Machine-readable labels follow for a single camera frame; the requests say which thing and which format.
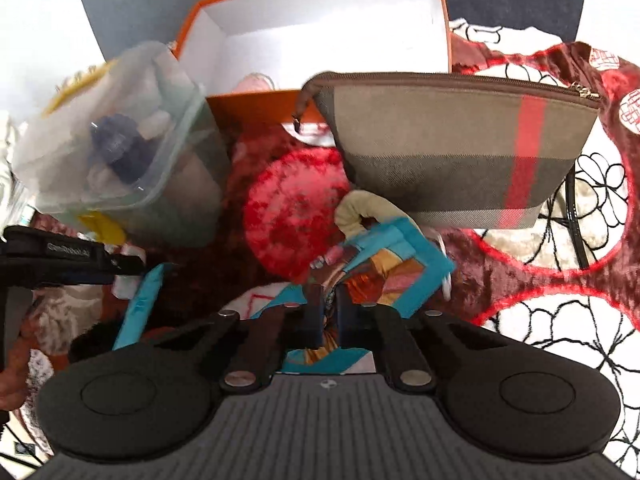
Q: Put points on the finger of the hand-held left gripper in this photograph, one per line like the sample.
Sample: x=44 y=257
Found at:
x=125 y=264

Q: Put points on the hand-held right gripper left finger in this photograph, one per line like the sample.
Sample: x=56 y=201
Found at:
x=312 y=317

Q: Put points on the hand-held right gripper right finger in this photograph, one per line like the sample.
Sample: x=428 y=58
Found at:
x=346 y=317

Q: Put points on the teal patterned cloth bag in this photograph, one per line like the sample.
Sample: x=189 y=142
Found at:
x=395 y=260

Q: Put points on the orange cardboard box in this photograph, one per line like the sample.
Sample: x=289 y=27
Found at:
x=325 y=15

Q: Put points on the pale pink soft item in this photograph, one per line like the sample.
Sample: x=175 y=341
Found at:
x=255 y=82

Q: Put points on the yellow plastic piece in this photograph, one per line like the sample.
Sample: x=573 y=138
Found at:
x=107 y=227

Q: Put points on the teal ribbon strip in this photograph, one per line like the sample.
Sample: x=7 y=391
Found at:
x=140 y=305

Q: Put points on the clear plastic container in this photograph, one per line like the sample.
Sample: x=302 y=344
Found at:
x=185 y=175

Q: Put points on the beige rolled cloth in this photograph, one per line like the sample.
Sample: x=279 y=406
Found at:
x=350 y=210

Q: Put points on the blue plastic object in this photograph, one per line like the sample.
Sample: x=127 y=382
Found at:
x=120 y=145

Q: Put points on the floral patterned cloth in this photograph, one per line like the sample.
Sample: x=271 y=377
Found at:
x=37 y=390

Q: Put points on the brown plaid zipper pouch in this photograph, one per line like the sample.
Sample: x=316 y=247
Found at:
x=425 y=135

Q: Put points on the red white printed blanket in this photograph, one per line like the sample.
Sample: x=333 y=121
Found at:
x=550 y=280

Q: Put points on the grey upholstered headboard panel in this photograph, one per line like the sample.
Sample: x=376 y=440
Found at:
x=125 y=5

